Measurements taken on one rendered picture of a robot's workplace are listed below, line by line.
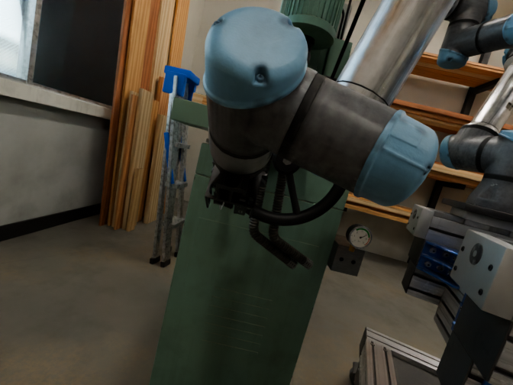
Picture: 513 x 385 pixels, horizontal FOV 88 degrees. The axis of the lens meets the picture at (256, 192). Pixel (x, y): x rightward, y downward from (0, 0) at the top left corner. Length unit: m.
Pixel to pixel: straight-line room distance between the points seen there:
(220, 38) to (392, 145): 0.14
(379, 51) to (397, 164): 0.18
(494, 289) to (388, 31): 0.35
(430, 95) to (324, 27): 2.76
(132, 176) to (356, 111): 2.02
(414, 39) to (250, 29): 0.22
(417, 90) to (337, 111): 3.35
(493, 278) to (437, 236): 0.50
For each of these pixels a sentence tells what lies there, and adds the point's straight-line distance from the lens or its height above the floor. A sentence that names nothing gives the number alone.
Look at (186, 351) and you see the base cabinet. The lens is 0.99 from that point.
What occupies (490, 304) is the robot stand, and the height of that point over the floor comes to 0.70.
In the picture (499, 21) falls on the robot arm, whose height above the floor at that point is 1.26.
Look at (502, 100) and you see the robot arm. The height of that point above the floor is 1.16.
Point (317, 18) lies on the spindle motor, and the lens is 0.92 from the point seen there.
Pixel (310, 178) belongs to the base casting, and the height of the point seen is 0.78.
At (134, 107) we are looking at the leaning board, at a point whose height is 0.90.
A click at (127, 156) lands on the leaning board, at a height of 0.55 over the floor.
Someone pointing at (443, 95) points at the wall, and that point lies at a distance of 3.65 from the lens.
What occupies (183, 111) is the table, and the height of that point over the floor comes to 0.87.
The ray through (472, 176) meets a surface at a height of 1.09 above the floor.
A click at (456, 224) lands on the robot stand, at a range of 0.96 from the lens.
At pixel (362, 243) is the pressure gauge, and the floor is 0.65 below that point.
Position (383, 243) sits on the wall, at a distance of 3.52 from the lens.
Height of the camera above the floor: 0.81
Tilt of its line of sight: 8 degrees down
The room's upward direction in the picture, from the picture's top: 14 degrees clockwise
